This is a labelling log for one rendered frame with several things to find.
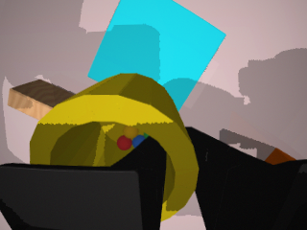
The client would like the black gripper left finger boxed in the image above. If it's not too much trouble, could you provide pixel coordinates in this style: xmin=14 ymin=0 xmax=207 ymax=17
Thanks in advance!
xmin=0 ymin=135 xmax=166 ymax=230

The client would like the blue marble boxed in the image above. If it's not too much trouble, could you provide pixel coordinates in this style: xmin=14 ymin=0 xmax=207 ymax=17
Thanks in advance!
xmin=131 ymin=135 xmax=145 ymax=149

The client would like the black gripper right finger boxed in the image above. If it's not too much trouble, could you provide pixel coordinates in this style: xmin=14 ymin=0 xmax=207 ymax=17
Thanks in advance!
xmin=186 ymin=126 xmax=307 ymax=230

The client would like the red marble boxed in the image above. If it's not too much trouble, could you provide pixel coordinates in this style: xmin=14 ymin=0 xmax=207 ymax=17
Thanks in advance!
xmin=116 ymin=135 xmax=131 ymax=150

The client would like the orange marble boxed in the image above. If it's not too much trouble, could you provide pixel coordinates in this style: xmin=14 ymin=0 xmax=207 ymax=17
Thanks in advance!
xmin=123 ymin=126 xmax=138 ymax=139

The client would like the brown wooden beam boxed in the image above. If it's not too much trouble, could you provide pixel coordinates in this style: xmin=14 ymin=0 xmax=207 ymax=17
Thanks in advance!
xmin=8 ymin=80 xmax=74 ymax=120

